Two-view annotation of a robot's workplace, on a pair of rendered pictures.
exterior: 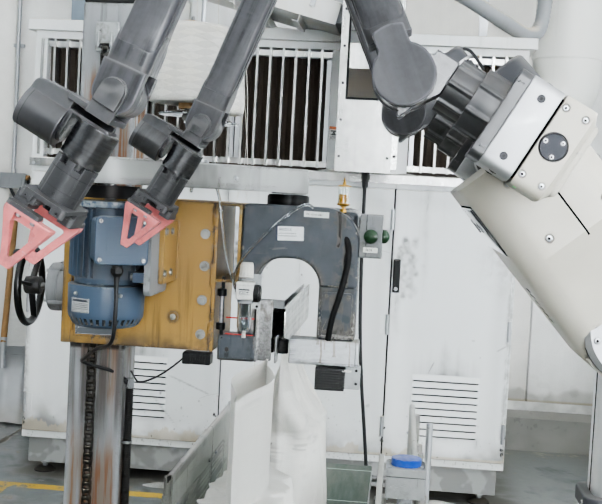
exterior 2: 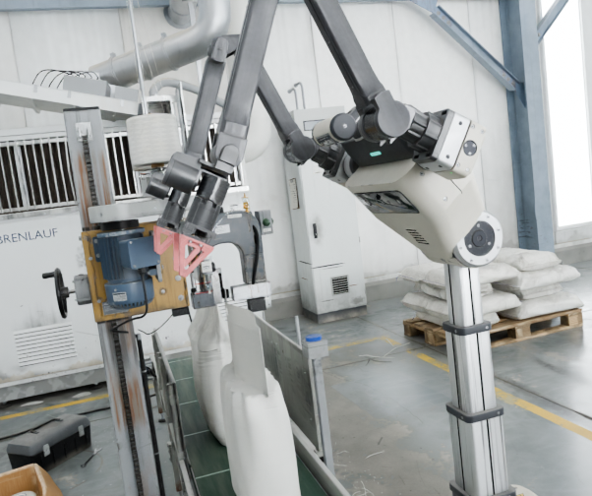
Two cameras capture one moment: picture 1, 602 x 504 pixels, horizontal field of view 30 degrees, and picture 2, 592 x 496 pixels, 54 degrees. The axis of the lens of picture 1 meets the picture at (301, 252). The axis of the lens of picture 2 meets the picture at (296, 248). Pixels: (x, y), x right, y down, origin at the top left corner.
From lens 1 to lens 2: 0.64 m
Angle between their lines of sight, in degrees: 22
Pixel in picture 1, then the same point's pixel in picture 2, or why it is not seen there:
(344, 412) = (180, 326)
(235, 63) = (203, 134)
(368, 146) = not seen: hidden behind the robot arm
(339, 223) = (248, 218)
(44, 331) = not seen: outside the picture
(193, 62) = (162, 138)
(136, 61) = (239, 132)
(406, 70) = (394, 116)
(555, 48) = not seen: hidden behind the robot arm
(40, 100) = (181, 166)
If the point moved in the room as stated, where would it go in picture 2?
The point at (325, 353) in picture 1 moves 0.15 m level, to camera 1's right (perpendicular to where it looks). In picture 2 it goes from (254, 291) to (290, 284)
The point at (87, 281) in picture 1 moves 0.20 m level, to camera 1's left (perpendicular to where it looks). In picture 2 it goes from (121, 281) to (53, 292)
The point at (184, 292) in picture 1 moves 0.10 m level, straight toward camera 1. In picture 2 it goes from (166, 276) to (174, 278)
